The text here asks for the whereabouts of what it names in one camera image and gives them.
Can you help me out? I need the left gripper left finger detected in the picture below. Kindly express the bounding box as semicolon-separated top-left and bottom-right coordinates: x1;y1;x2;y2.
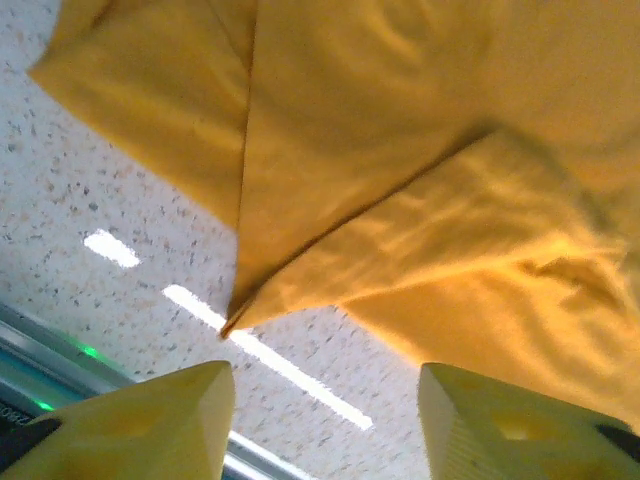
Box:
0;360;237;480

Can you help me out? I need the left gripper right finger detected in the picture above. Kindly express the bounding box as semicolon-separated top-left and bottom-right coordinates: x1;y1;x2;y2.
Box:
417;362;640;480

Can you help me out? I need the orange t-shirt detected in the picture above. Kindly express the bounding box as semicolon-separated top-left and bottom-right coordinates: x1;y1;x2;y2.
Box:
27;0;640;437

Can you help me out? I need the aluminium front rail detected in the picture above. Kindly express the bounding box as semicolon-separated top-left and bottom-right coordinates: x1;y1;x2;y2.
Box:
0;302;314;480

